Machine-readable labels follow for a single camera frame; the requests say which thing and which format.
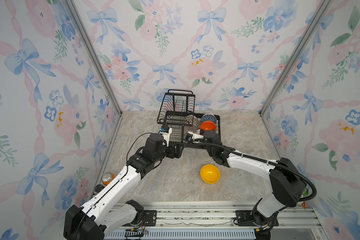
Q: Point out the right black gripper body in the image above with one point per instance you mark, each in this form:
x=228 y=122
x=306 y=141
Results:
x=208 y=150

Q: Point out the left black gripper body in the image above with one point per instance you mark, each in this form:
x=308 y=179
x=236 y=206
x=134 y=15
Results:
x=158 y=157

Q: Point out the plain orange bowl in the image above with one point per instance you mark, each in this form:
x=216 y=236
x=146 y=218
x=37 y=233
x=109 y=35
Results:
x=208 y=126

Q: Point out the blue triangle pattern bowl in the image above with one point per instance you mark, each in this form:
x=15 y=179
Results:
x=208 y=117

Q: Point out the brown checker pattern bowl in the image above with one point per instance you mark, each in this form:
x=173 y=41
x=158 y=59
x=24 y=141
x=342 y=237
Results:
x=195 y=121

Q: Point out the plain yellow bowl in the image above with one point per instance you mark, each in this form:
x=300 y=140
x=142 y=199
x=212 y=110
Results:
x=210 y=174

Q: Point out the pink striped bowl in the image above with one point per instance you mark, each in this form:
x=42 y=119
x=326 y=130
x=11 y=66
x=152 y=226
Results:
x=193 y=129

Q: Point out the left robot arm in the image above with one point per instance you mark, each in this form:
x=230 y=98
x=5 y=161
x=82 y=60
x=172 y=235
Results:
x=95 y=219

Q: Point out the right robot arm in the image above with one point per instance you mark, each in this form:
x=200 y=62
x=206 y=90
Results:
x=289 y=186

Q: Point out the orange drink can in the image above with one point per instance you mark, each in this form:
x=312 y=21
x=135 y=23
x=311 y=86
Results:
x=107 y=178

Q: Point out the dark lid jar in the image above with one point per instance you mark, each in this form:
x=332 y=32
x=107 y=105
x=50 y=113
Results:
x=98 y=188

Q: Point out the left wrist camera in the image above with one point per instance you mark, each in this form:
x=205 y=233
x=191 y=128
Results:
x=166 y=131

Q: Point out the black wire dish rack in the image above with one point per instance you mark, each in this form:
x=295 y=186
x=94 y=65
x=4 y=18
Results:
x=176 y=109

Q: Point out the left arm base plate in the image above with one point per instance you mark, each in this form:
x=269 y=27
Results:
x=148 y=217

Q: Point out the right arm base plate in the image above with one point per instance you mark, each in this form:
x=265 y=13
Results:
x=247 y=218

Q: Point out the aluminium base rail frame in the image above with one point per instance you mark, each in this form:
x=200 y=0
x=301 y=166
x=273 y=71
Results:
x=215 y=221

